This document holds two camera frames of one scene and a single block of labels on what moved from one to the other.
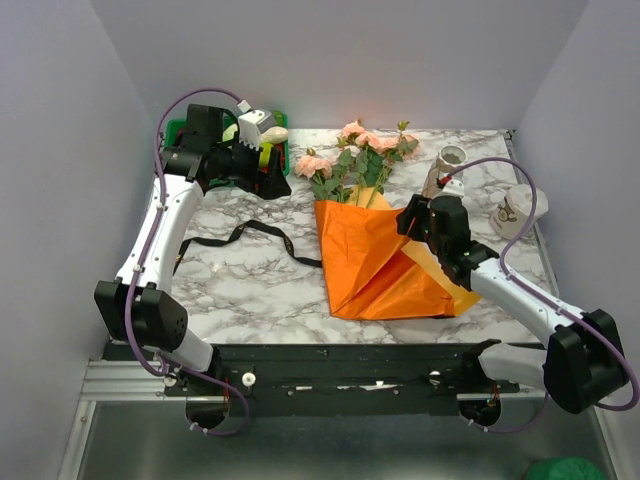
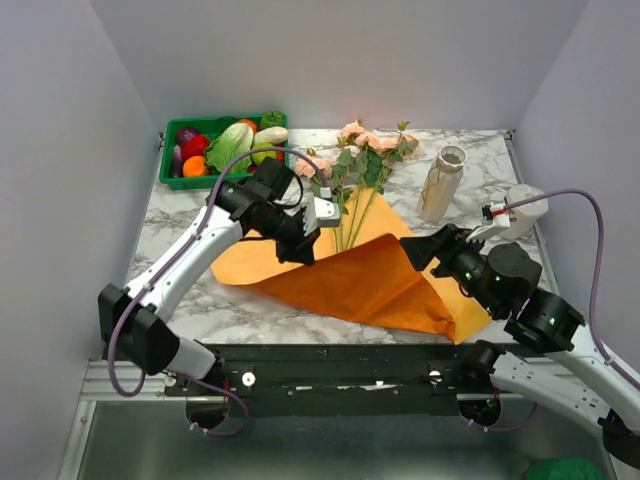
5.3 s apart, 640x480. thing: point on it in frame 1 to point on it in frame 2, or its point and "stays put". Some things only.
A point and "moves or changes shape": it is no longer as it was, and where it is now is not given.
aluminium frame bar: (112, 381) stays put
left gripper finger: (273, 184) to (301, 251)
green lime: (265, 155) stays put
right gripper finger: (414, 220) to (423, 250)
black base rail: (366, 379) stays put
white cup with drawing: (511, 216) stays put
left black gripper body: (239, 163) to (283, 228)
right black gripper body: (443, 248) to (463, 251)
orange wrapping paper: (373, 271) moves or changes shape
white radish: (275, 134) stays put
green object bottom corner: (566, 468) stays put
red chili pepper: (281, 147) stays put
